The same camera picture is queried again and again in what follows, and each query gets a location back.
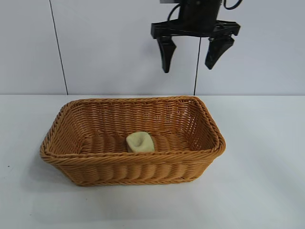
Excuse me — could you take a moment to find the tan woven wicker basket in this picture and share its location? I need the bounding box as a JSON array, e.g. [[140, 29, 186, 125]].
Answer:
[[40, 96, 226, 187]]

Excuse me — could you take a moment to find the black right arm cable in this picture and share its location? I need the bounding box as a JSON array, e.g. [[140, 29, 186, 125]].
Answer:
[[223, 0, 242, 10]]

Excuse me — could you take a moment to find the pale yellow egg yolk pastry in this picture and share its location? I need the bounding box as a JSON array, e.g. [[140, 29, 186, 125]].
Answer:
[[125, 131, 156, 153]]

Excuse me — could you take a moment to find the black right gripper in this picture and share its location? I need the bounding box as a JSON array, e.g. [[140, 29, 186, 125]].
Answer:
[[150, 0, 241, 73]]

